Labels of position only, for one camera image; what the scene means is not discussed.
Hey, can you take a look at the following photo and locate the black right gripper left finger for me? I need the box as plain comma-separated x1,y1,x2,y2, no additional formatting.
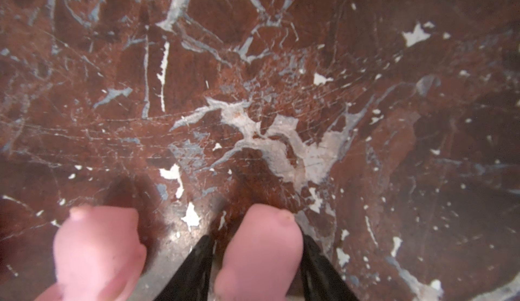
154,235,215,301

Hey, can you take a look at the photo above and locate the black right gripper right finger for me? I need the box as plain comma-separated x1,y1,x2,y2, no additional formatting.
300,235,359,301

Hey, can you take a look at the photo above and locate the pink pig toy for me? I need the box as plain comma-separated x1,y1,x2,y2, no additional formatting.
213,203,303,300
37,204,147,300

